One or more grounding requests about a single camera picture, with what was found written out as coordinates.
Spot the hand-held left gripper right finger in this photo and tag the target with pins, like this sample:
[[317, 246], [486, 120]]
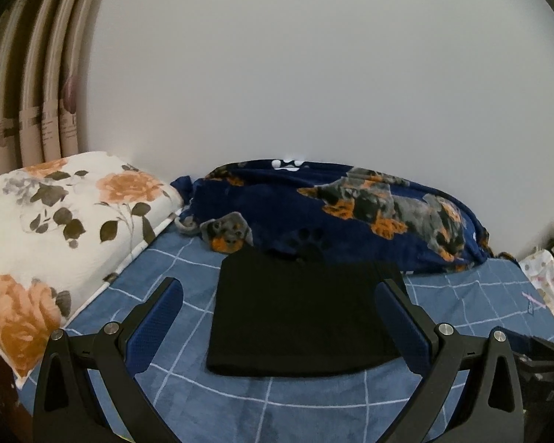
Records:
[[404, 327]]

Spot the white dotted cloth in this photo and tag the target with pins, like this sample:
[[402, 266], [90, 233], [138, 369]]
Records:
[[547, 272]]

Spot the navy dog print blanket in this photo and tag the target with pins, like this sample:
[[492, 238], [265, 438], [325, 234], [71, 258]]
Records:
[[267, 203]]

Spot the blue checked bed sheet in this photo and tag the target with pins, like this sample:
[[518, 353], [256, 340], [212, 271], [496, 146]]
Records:
[[189, 286]]

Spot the white floral pillow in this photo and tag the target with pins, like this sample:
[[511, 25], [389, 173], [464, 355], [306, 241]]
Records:
[[51, 240]]

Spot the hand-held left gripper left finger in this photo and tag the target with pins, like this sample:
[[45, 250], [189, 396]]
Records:
[[154, 327]]

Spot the black pants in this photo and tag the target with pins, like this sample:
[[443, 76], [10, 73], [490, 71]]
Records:
[[295, 314]]

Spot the dark wooden bed frame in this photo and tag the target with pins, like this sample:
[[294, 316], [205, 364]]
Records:
[[0, 401]]

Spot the beige patterned curtain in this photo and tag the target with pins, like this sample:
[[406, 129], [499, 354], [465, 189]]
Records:
[[27, 78]]

